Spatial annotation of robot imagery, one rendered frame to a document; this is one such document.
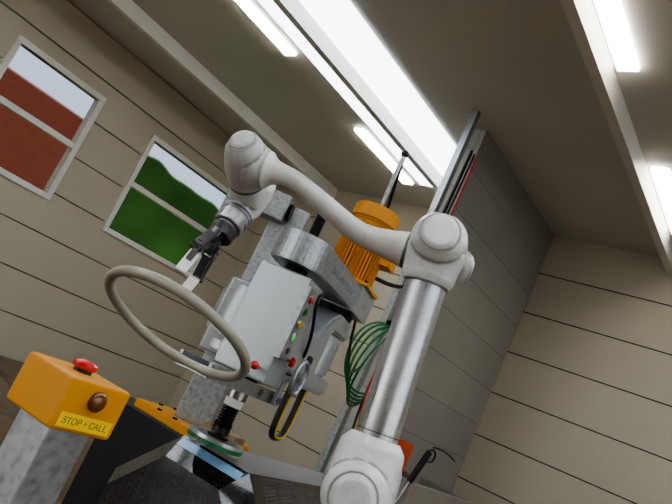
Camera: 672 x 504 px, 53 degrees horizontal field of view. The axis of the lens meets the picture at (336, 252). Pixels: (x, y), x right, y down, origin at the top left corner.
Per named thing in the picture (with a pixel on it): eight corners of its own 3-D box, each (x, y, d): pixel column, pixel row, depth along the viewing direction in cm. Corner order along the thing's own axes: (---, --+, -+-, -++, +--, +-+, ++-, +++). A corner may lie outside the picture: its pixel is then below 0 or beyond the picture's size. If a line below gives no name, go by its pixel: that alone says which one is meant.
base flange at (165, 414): (129, 402, 351) (133, 394, 352) (189, 420, 390) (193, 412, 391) (191, 440, 323) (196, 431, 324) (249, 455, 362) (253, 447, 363)
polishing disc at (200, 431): (236, 454, 237) (238, 451, 237) (183, 428, 239) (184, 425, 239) (246, 450, 258) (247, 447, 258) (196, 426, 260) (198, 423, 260)
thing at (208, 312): (130, 341, 220) (136, 334, 221) (258, 404, 204) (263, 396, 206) (78, 247, 181) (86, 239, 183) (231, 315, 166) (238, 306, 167)
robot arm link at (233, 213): (250, 230, 193) (238, 244, 189) (223, 214, 194) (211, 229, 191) (252, 212, 185) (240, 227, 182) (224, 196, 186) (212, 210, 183)
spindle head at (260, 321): (242, 379, 280) (288, 282, 289) (288, 401, 273) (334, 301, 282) (208, 367, 247) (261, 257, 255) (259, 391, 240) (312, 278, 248)
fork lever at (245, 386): (238, 388, 277) (244, 377, 278) (279, 408, 271) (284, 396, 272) (164, 358, 213) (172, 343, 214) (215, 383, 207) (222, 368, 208)
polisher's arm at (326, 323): (276, 400, 326) (319, 308, 335) (318, 420, 318) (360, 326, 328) (218, 381, 257) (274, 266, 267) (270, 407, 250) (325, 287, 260)
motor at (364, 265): (326, 280, 343) (359, 211, 351) (382, 302, 333) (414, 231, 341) (313, 264, 317) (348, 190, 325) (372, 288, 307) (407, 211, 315)
